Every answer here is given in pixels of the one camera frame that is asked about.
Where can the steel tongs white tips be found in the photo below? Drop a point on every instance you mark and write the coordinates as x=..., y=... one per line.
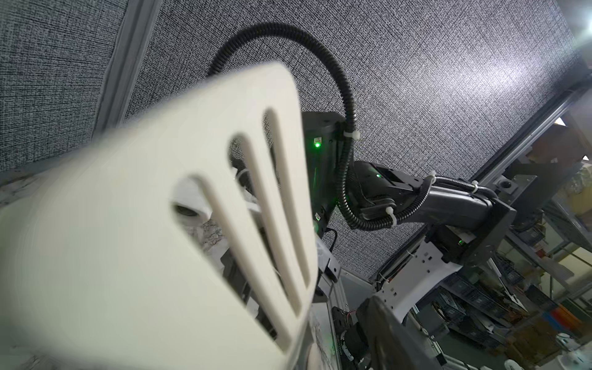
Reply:
x=95, y=270

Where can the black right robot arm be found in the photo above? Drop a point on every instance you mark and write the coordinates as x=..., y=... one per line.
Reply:
x=468, y=222

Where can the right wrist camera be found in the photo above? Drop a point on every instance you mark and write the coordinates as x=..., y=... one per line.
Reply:
x=190, y=204

